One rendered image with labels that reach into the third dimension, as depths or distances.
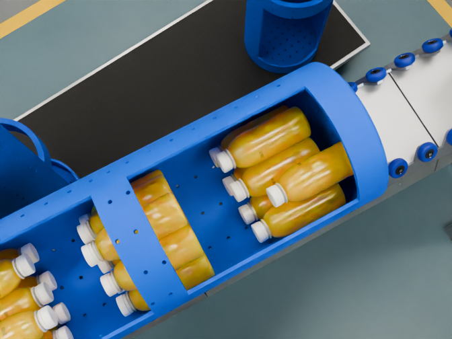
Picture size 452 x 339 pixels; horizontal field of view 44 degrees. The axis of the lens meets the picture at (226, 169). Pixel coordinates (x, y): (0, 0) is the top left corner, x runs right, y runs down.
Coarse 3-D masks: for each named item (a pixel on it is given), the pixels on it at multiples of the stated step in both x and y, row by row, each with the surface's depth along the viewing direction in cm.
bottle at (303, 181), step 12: (336, 144) 103; (312, 156) 103; (324, 156) 102; (336, 156) 101; (300, 168) 101; (312, 168) 101; (324, 168) 100; (336, 168) 101; (348, 168) 101; (288, 180) 101; (300, 180) 100; (312, 180) 100; (324, 180) 101; (336, 180) 102; (288, 192) 101; (300, 192) 100; (312, 192) 101
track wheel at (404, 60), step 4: (408, 52) 125; (396, 56) 126; (400, 56) 125; (404, 56) 124; (408, 56) 123; (412, 56) 123; (396, 60) 124; (400, 60) 123; (404, 60) 123; (408, 60) 123; (412, 60) 123; (396, 64) 124; (400, 64) 123; (404, 64) 123; (408, 64) 123
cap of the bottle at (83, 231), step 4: (84, 224) 101; (80, 228) 100; (84, 228) 100; (80, 232) 100; (84, 232) 100; (88, 232) 100; (80, 236) 100; (84, 236) 100; (88, 236) 100; (84, 240) 100; (88, 240) 100
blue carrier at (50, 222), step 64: (320, 64) 100; (192, 128) 97; (320, 128) 117; (64, 192) 94; (128, 192) 90; (192, 192) 116; (64, 256) 112; (128, 256) 87; (256, 256) 96; (128, 320) 104
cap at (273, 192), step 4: (268, 188) 102; (272, 188) 101; (276, 188) 101; (268, 192) 102; (272, 192) 101; (276, 192) 101; (280, 192) 101; (268, 196) 104; (272, 196) 100; (276, 196) 100; (280, 196) 101; (272, 200) 102; (276, 200) 101; (280, 200) 101; (284, 200) 101; (276, 204) 101; (280, 204) 102
